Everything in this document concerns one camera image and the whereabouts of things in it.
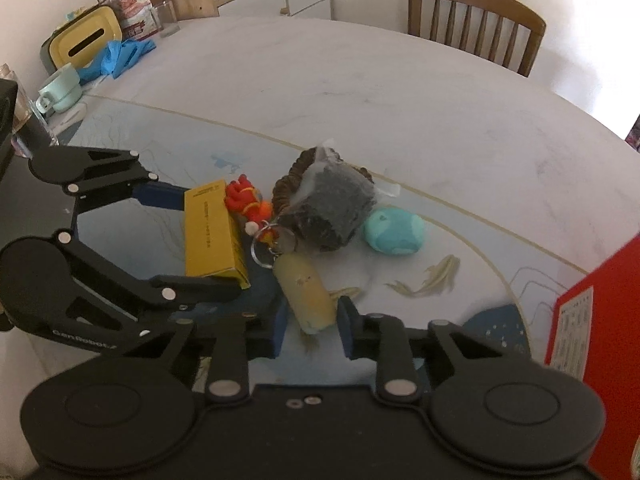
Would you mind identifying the cream yellow plush tube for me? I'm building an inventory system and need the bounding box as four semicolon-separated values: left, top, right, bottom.
272;252;336;335

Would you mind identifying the mint green mug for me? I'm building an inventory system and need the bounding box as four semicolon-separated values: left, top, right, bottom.
35;63;82;114

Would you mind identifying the red plush keychain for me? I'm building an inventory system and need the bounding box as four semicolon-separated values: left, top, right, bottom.
224;174;278;247

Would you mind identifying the glass jar at edge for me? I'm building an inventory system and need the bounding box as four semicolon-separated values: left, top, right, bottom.
1;64;58;158

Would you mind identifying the bag of dark items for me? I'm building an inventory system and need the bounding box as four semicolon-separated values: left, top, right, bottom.
272;143;400;252

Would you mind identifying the teal round plush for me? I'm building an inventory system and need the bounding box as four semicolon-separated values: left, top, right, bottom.
362;207;425;256

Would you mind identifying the clear drinking glass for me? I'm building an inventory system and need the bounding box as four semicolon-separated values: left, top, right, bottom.
153;0;180;37

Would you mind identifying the brown wooden far chair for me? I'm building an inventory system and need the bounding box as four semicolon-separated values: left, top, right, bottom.
407;0;547;77

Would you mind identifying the yellow small box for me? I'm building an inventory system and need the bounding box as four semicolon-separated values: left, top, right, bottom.
183;180;250;289

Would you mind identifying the yellow tissue box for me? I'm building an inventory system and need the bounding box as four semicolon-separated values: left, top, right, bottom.
40;4;122;75

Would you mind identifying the light wooden child chair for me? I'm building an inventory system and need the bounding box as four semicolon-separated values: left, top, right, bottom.
151;0;219;21

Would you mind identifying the blue rubber glove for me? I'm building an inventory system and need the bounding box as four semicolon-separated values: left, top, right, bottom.
77;39;156;84

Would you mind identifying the red cardboard box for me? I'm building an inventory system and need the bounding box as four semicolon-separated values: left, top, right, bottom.
546;237;639;479

